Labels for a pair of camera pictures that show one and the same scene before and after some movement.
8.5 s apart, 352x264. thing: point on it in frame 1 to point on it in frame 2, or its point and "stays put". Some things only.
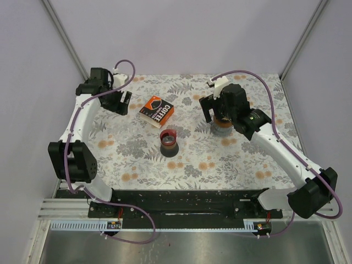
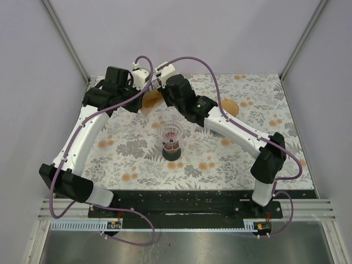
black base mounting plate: [190, 205] stays put
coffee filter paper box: [157, 111] to [155, 82]
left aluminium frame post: [65, 38] stays put
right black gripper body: [219, 105] to [170, 102]
